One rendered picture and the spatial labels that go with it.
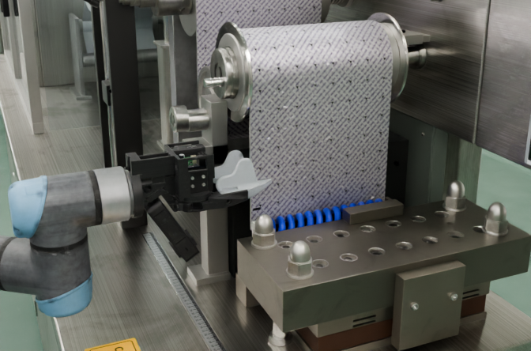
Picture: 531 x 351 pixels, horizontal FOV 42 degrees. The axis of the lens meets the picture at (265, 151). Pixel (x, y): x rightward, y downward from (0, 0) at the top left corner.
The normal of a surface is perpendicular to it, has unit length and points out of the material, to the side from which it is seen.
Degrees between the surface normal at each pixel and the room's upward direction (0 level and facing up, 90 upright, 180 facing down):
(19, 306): 0
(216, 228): 90
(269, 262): 0
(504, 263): 90
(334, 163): 90
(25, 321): 0
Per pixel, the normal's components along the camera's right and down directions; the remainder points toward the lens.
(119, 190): 0.34, -0.19
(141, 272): 0.00, -0.95
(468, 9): -0.92, 0.13
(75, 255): 0.77, 0.21
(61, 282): 0.23, 0.32
